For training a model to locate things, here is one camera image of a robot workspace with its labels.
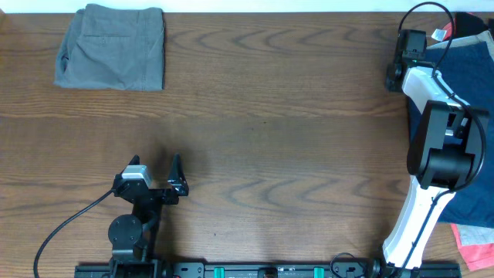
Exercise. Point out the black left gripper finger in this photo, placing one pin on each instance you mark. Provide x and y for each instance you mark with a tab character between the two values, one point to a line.
135	161
176	177

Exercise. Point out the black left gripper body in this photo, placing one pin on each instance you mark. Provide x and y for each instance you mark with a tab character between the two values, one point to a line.
157	191

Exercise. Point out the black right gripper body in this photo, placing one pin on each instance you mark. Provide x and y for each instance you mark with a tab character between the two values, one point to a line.
410	44

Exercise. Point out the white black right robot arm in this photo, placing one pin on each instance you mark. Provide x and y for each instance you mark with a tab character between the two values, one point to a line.
445	155

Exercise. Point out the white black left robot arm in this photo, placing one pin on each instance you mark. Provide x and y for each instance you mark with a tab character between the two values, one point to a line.
126	232

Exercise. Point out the black garment in pile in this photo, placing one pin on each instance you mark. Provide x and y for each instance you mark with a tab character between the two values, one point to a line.
467	24

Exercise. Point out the beige garment in pile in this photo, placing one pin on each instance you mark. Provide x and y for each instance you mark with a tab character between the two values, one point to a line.
465	41

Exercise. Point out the folded grey shorts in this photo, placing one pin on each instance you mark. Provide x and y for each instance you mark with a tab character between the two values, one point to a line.
106	48

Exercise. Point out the light grey garment in pile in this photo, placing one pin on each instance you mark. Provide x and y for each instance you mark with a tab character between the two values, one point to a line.
474	235

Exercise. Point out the red garment in pile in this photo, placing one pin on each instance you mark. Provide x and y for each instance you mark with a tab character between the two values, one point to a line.
476	257

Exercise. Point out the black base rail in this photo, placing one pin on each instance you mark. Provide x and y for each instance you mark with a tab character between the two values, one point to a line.
339	268

